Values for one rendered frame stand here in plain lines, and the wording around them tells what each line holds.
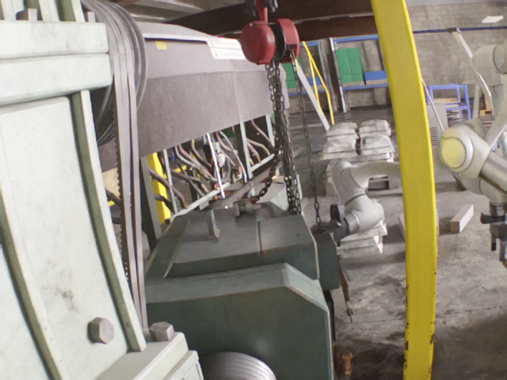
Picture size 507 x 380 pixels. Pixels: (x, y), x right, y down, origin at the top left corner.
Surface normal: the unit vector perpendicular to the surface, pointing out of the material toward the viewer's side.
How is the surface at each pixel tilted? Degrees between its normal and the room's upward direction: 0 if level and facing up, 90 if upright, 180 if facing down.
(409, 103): 90
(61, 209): 90
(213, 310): 90
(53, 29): 90
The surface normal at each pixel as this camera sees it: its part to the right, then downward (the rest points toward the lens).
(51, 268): 0.93, -0.09
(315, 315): 0.00, 0.18
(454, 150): -0.69, 0.19
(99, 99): -0.34, 0.22
